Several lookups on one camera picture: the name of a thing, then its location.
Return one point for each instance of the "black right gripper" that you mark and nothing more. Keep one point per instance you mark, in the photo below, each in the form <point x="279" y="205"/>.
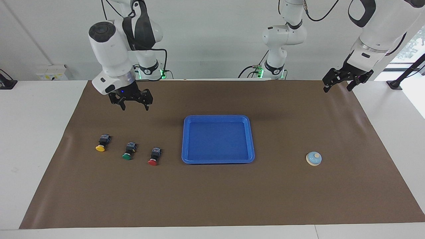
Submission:
<point x="129" y="93"/>

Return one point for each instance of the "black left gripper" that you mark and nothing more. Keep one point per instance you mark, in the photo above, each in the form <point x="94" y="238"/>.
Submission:
<point x="348" y="74"/>

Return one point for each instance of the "green push button switch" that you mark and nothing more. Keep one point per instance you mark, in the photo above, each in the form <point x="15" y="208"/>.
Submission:
<point x="130" y="148"/>

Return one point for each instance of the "yellow push button switch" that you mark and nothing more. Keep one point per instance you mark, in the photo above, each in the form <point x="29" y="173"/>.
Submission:
<point x="103" y="141"/>

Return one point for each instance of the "red push button switch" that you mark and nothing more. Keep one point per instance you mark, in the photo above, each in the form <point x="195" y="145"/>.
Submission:
<point x="155" y="154"/>

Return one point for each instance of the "light blue service bell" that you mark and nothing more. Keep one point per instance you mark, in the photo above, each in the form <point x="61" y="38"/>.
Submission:
<point x="313" y="159"/>

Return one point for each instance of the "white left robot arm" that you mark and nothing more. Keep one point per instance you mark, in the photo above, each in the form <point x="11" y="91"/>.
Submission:
<point x="382" y="30"/>

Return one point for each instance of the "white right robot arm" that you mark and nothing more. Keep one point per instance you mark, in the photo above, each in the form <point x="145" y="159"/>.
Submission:
<point x="109" y="49"/>

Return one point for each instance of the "blue plastic tray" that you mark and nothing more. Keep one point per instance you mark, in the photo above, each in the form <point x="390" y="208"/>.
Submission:
<point x="217" y="141"/>

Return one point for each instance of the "window with greenery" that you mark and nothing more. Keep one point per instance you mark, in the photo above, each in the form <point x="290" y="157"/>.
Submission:
<point x="415" y="43"/>

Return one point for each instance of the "brown table mat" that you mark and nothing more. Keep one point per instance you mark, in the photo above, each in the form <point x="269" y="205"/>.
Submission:
<point x="212" y="192"/>

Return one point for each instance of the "white wall outlet box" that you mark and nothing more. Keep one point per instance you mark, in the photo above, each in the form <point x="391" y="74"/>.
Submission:
<point x="51" y="73"/>

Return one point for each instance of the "black mount bracket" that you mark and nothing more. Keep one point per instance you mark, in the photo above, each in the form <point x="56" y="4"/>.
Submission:
<point x="6" y="83"/>

